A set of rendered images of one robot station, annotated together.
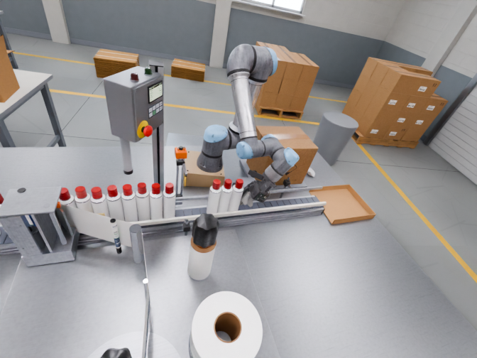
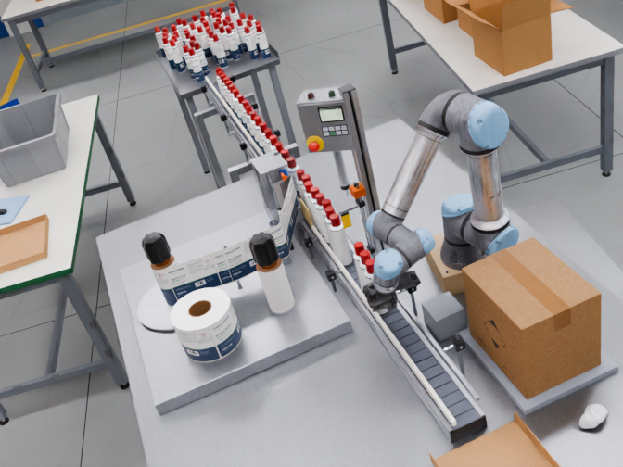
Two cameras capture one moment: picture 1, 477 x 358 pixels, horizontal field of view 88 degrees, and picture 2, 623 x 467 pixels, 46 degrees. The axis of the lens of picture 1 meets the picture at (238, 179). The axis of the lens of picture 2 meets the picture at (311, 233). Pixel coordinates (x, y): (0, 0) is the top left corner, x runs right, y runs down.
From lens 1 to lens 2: 2.23 m
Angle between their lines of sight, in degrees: 78
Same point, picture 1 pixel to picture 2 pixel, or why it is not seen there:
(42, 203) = (266, 167)
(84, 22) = not seen: outside the picture
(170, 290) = (258, 294)
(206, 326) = (200, 296)
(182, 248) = (306, 286)
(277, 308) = (259, 391)
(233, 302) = (220, 307)
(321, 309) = (262, 437)
